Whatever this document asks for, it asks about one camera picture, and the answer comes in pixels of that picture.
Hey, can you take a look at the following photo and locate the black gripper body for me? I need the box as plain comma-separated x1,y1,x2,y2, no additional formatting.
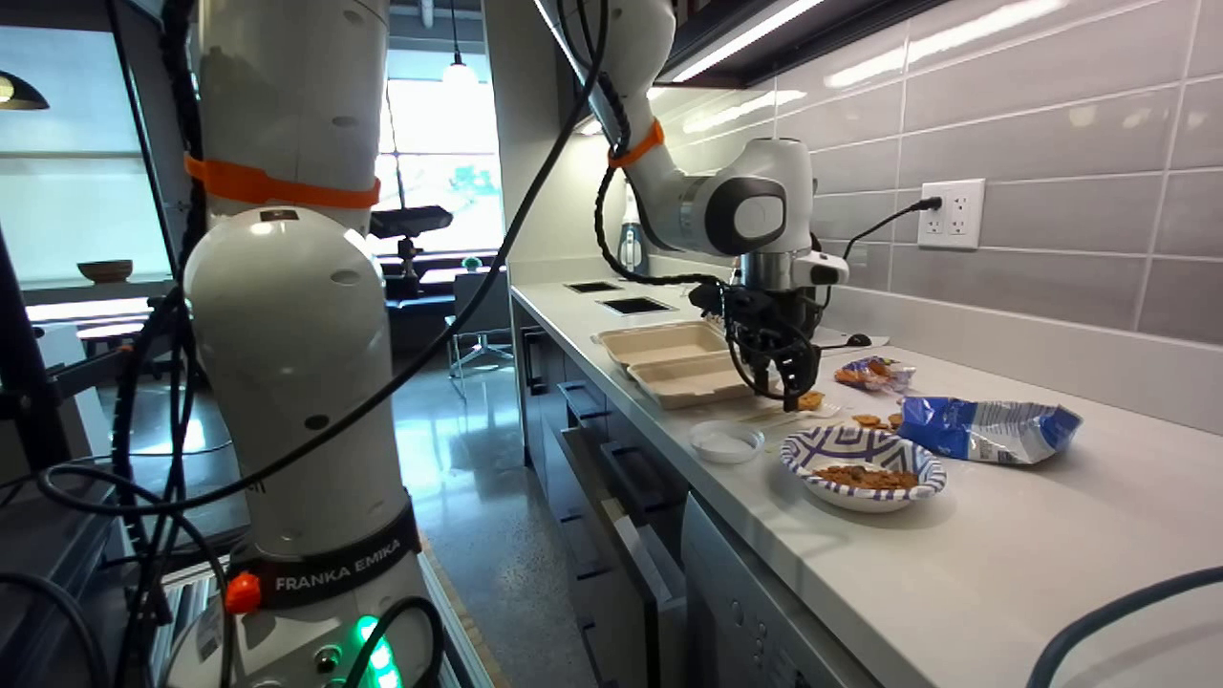
726,285,831,339

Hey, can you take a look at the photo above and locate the orange snack packet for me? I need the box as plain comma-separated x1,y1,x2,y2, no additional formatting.
835,357,916,397

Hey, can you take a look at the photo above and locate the beige clamshell food container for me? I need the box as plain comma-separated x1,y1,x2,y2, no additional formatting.
593,316,768,413

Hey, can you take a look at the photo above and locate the brown snack pile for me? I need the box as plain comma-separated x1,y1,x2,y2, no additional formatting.
816,457,923,496

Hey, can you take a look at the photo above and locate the blue snack bag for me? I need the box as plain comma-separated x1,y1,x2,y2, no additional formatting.
897,394,1084,469

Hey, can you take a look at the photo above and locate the small white round lid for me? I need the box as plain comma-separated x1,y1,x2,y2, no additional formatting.
684,418,768,466

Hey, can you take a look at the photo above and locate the blue patterned bowl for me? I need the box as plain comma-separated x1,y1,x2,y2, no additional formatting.
777,422,951,516

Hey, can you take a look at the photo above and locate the clear glass bottle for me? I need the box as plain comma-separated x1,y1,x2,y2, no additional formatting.
616,223,650,283

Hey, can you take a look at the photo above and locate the stainless dishwasher front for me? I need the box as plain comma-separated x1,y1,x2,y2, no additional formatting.
679,492,883,688

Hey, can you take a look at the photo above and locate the cabinet light strip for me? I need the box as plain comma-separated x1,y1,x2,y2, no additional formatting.
664,0,826,87

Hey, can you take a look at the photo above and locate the grey chair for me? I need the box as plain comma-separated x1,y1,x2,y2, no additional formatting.
442,266,515,382

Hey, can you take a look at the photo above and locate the white pendant lamp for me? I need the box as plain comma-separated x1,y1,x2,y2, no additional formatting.
436,0,483,93

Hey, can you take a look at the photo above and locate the dark bowl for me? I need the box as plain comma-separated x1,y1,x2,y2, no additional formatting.
74,255,139,285

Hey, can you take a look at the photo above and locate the dark dome lamp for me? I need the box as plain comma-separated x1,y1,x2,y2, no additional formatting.
0,70,55,116

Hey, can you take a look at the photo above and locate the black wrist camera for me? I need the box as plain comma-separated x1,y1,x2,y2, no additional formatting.
688,278,737,321

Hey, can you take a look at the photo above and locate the black power cord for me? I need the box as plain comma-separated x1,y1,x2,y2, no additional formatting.
842,190,948,255

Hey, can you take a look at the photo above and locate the white wall outlet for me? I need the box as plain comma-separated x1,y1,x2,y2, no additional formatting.
914,177,985,251

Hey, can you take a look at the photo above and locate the black camera on tripod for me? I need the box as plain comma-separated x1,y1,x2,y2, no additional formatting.
365,201,460,299

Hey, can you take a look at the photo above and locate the blue grey hose cable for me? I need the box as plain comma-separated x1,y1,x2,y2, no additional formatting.
1026,564,1223,688

